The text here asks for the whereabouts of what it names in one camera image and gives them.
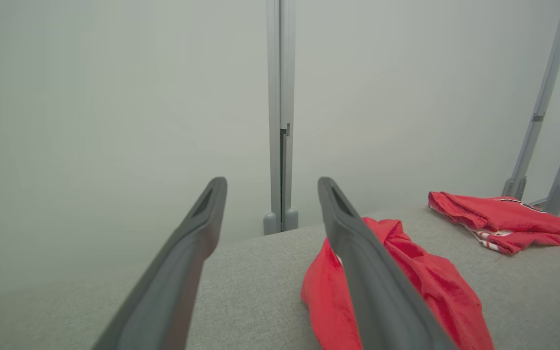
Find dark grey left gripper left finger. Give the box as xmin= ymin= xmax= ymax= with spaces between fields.
xmin=90 ymin=176 xmax=228 ymax=350

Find grey double partition post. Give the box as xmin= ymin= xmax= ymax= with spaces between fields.
xmin=266 ymin=0 xmax=298 ymax=231

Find red white striped shorts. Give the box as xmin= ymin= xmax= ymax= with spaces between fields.
xmin=300 ymin=217 xmax=495 ymax=350

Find red white numbered jersey shirt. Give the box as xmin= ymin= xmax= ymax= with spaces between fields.
xmin=428 ymin=191 xmax=560 ymax=256

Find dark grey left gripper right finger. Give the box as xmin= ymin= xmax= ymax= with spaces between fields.
xmin=317 ymin=176 xmax=458 ymax=350

